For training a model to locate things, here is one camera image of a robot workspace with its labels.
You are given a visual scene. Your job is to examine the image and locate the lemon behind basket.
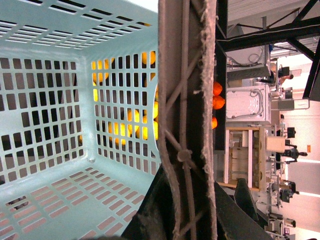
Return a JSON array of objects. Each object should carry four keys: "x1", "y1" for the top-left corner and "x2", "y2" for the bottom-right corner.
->
[{"x1": 127, "y1": 109, "x2": 140, "y2": 135}]

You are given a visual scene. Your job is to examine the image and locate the white washing machine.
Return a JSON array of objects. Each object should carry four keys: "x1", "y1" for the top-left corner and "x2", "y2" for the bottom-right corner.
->
[{"x1": 226, "y1": 84, "x2": 271, "y2": 124}]

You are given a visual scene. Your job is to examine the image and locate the orange fruit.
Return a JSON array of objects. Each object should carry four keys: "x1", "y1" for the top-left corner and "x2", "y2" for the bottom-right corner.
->
[
  {"x1": 211, "y1": 116, "x2": 218, "y2": 129},
  {"x1": 212, "y1": 81, "x2": 223, "y2": 96},
  {"x1": 212, "y1": 95, "x2": 226, "y2": 110}
]

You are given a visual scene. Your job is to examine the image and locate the orange fruit upper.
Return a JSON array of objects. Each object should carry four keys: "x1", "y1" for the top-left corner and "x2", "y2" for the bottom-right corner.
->
[{"x1": 212, "y1": 81, "x2": 223, "y2": 96}]

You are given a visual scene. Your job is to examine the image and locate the orange fruit lower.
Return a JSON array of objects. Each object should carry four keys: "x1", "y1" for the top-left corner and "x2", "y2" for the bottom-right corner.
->
[{"x1": 211, "y1": 116, "x2": 218, "y2": 129}]

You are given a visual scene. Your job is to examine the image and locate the orange fruit middle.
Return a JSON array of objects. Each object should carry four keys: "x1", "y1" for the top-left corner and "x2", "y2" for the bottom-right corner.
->
[{"x1": 212, "y1": 95, "x2": 226, "y2": 110}]

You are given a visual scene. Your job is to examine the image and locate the light blue plastic basket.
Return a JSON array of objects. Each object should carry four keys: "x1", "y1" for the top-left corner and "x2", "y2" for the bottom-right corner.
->
[{"x1": 0, "y1": 0, "x2": 161, "y2": 240}]

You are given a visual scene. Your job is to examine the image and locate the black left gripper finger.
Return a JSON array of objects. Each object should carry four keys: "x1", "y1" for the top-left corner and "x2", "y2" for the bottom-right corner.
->
[{"x1": 234, "y1": 178, "x2": 259, "y2": 221}]

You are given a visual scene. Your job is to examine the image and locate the black metal shelf frame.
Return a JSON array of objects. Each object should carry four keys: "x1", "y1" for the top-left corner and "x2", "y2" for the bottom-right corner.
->
[{"x1": 214, "y1": 0, "x2": 320, "y2": 100}]

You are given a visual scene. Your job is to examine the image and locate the brown basket handle strap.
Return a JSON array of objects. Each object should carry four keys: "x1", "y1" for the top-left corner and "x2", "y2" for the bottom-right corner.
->
[{"x1": 157, "y1": 0, "x2": 218, "y2": 240}]

